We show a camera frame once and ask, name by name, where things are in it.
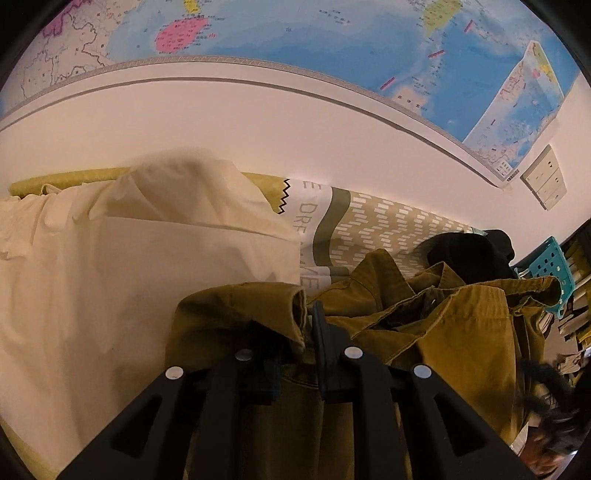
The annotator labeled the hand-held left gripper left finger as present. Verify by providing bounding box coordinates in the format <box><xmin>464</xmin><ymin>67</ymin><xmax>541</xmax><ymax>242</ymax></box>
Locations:
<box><xmin>58</xmin><ymin>322</ymin><xmax>283</xmax><ymax>480</ymax></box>

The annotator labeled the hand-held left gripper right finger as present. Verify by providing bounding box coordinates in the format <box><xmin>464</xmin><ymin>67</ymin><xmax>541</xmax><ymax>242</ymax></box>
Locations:
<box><xmin>311</xmin><ymin>301</ymin><xmax>539</xmax><ymax>480</ymax></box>

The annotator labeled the olive brown jacket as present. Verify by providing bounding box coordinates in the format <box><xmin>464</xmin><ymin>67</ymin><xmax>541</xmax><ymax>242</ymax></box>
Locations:
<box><xmin>165</xmin><ymin>249</ymin><xmax>564</xmax><ymax>480</ymax></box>

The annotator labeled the teal perforated hanging basket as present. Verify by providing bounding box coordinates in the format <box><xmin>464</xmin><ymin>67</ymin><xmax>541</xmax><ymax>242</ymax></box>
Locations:
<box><xmin>515</xmin><ymin>236</ymin><xmax>578</xmax><ymax>319</ymax></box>

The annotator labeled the cream cloth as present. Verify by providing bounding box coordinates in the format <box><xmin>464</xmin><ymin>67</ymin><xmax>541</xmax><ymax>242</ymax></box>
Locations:
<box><xmin>0</xmin><ymin>148</ymin><xmax>303</xmax><ymax>467</ymax></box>

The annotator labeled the patterned bed sheet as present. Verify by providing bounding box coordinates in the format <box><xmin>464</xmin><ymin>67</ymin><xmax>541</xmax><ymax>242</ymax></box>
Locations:
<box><xmin>0</xmin><ymin>168</ymin><xmax>488</xmax><ymax>480</ymax></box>

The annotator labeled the black garment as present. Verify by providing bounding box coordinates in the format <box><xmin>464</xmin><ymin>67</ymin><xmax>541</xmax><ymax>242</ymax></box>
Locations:
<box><xmin>425</xmin><ymin>228</ymin><xmax>518</xmax><ymax>282</ymax></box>

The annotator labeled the white wall data socket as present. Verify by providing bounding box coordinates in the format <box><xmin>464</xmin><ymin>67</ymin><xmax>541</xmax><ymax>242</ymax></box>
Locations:
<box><xmin>538</xmin><ymin>184</ymin><xmax>568</xmax><ymax>211</ymax></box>

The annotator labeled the white wall power outlet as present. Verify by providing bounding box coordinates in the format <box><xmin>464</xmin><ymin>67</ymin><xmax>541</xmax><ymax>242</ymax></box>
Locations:
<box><xmin>521</xmin><ymin>144</ymin><xmax>561</xmax><ymax>183</ymax></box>
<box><xmin>531</xmin><ymin>167</ymin><xmax>565</xmax><ymax>198</ymax></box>

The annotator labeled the colourful wall map poster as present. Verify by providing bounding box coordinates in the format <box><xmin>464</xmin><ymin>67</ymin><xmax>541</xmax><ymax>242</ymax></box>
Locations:
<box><xmin>0</xmin><ymin>0</ymin><xmax>580</xmax><ymax>186</ymax></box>

